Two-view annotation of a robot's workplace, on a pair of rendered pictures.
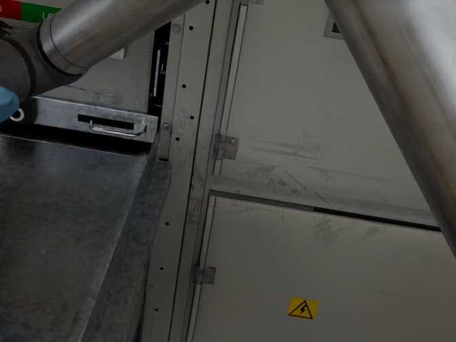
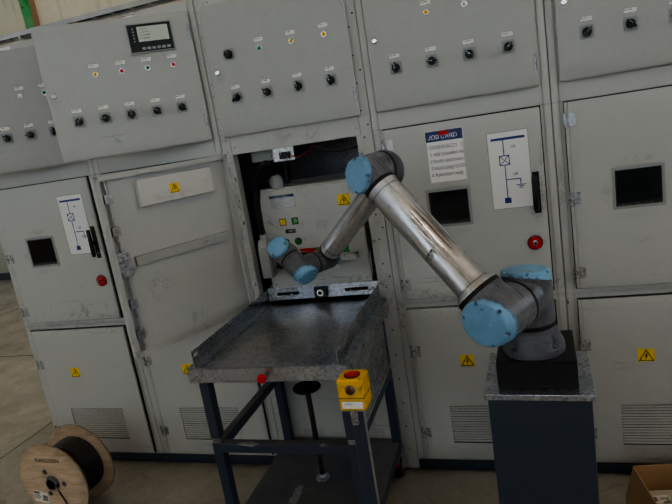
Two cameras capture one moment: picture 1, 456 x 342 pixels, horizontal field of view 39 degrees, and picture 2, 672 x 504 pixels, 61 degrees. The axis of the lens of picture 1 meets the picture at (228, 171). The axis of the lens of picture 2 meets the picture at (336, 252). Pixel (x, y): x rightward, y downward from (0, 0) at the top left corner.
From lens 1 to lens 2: 1.40 m
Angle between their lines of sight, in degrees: 25
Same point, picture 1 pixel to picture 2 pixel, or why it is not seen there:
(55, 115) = (336, 290)
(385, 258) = not seen: hidden behind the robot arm
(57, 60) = (327, 255)
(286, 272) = (452, 341)
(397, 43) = (388, 210)
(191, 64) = (383, 253)
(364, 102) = not seen: hidden behind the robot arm
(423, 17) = (390, 203)
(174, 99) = (380, 270)
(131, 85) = (363, 270)
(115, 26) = (341, 236)
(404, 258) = not seen: hidden behind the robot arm
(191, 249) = (406, 340)
